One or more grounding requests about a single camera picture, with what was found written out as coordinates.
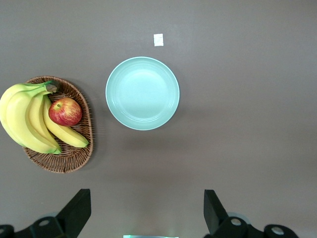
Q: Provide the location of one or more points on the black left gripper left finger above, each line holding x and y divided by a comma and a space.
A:
74, 213

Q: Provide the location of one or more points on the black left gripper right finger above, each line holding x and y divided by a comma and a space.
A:
215, 213

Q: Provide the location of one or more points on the pale green round plate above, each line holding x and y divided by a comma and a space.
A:
142, 94

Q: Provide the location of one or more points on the brown wicker basket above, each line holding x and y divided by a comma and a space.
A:
71, 156

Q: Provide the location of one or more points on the brown table cover sheet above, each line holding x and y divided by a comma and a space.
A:
235, 124

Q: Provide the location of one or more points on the red apple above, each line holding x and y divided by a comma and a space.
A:
65, 112

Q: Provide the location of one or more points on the yellow banana bunch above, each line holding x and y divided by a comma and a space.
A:
19, 116

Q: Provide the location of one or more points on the small square tape mark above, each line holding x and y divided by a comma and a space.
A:
158, 40

